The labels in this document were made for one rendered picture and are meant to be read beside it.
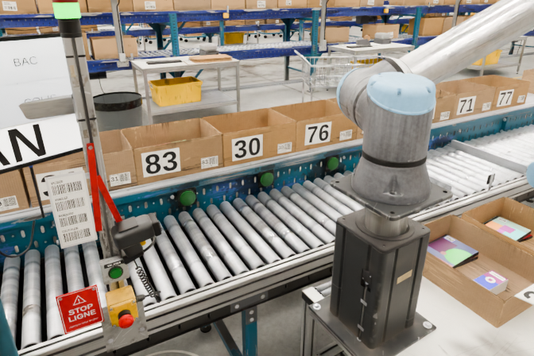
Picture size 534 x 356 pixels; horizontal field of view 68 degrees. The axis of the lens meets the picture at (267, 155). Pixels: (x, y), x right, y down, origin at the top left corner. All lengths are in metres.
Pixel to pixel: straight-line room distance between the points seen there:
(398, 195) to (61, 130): 0.84
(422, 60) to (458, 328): 0.76
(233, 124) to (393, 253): 1.32
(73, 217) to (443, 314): 1.07
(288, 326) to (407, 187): 1.47
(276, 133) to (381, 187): 1.05
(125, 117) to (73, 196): 3.16
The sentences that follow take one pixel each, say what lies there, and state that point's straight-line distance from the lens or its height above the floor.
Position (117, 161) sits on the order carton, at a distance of 1.70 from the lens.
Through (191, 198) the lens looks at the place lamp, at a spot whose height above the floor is 0.81.
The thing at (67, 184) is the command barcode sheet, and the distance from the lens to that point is 1.06.
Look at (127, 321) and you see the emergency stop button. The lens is 1.18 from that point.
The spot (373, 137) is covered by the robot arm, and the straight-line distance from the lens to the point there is 0.94.
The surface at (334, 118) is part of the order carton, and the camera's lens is 2.10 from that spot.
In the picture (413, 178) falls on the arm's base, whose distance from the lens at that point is 0.96.
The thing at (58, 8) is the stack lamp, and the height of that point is 1.61.
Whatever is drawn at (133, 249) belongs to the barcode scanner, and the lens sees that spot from 1.12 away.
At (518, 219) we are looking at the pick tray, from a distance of 1.94.
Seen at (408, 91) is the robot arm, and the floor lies 1.45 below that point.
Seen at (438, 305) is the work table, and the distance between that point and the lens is 1.40.
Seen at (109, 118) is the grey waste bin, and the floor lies 0.48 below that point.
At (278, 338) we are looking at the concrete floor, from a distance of 2.24.
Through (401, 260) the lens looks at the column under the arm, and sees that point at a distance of 1.07.
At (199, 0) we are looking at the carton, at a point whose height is 1.52.
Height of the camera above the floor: 1.64
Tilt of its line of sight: 23 degrees down
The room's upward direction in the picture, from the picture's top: straight up
